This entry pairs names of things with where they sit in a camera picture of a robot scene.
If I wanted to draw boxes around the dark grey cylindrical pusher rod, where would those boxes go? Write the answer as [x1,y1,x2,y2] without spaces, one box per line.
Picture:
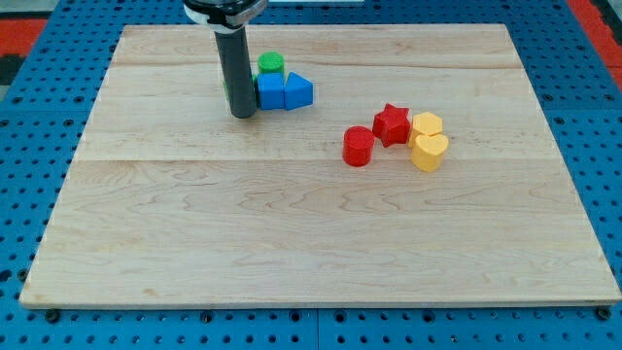
[215,26,258,119]

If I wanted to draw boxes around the green block behind rod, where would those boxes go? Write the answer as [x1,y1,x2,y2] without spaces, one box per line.
[222,74,259,102]

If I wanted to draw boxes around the green cylinder block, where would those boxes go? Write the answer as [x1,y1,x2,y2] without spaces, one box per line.
[257,52,285,75]

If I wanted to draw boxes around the blue cube block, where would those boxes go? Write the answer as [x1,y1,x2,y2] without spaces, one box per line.
[257,73,285,110]

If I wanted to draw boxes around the blue triangular block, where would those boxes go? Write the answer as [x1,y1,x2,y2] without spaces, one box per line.
[284,72,314,110]

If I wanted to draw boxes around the red cylinder block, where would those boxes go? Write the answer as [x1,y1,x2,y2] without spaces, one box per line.
[342,125,375,167]

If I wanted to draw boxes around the light wooden board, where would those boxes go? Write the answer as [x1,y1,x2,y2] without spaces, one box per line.
[19,24,621,309]

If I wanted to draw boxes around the red star block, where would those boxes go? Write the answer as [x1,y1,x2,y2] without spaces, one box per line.
[372,103,411,148]

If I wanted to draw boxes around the yellow hexagon block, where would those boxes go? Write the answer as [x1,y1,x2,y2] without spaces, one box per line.
[407,112,443,148]

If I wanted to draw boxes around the yellow heart block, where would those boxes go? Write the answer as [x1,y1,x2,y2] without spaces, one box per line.
[410,134,449,172]

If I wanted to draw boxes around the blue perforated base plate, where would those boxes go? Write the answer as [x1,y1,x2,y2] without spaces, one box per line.
[1,0,621,349]

